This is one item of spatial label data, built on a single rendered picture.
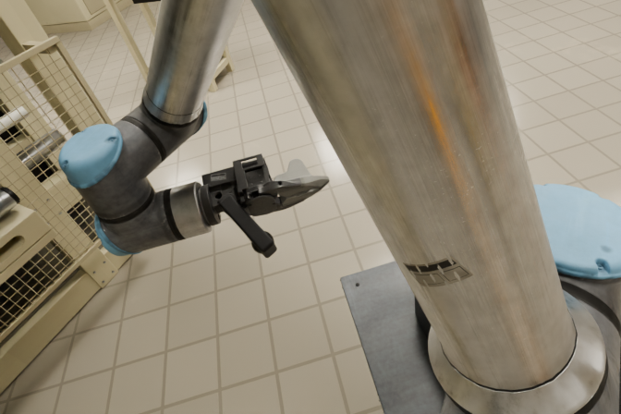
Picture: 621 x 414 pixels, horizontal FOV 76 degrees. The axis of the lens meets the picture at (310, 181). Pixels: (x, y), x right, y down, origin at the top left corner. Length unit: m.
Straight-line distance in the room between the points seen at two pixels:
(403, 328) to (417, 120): 0.66
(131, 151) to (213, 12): 0.26
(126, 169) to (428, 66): 0.50
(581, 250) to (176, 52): 0.51
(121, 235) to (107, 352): 1.19
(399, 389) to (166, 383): 1.04
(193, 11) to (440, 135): 0.33
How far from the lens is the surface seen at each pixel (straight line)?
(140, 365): 1.74
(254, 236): 0.64
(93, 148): 0.62
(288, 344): 1.54
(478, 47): 0.22
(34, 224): 1.02
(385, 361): 0.81
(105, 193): 0.64
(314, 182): 0.67
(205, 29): 0.49
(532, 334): 0.35
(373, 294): 0.88
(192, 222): 0.67
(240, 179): 0.67
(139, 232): 0.69
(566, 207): 0.57
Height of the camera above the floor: 1.35
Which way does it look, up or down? 41 degrees down
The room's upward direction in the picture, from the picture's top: 15 degrees counter-clockwise
